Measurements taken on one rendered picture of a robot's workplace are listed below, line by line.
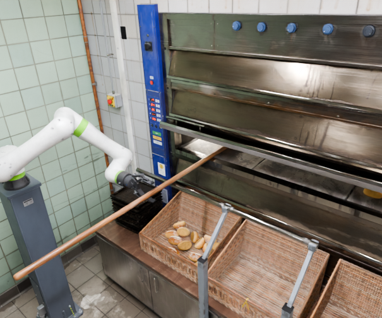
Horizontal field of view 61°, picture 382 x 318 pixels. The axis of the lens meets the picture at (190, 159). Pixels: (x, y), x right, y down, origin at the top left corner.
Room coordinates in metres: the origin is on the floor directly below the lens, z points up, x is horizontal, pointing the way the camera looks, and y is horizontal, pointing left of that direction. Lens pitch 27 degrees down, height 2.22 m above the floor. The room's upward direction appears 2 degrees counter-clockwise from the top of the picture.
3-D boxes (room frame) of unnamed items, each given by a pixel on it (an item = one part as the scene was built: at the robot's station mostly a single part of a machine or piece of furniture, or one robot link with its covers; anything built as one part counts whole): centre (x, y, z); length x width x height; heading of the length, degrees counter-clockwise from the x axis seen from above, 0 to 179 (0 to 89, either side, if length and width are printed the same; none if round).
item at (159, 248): (1.79, 0.02, 0.72); 0.56 x 0.49 x 0.28; 50
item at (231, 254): (1.39, -0.41, 0.72); 0.56 x 0.49 x 0.28; 50
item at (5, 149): (1.72, 1.07, 1.36); 0.16 x 0.13 x 0.19; 14
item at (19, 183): (1.77, 1.11, 1.23); 0.26 x 0.15 x 0.06; 48
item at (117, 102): (2.55, 0.59, 1.46); 0.10 x 0.07 x 0.10; 49
